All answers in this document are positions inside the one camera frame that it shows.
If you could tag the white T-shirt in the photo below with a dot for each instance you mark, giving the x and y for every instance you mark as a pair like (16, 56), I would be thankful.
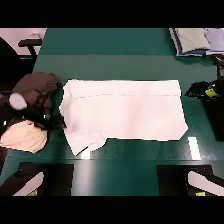
(126, 113)

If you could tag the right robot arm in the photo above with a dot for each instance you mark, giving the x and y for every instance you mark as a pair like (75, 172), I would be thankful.
(203, 181)

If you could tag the brown garment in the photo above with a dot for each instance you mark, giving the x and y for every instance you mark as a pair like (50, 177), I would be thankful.
(36, 83)

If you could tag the cream garment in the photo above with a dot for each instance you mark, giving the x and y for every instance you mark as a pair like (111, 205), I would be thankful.
(25, 136)

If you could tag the white garment with blue trim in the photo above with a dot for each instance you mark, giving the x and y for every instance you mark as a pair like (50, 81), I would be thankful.
(190, 40)

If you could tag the black chair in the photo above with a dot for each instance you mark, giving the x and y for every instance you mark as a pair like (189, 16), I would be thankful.
(8, 63)

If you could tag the lavender garment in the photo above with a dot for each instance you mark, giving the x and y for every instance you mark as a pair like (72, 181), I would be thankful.
(216, 40)

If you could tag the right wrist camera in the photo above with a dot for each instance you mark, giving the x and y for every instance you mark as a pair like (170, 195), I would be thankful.
(219, 68)

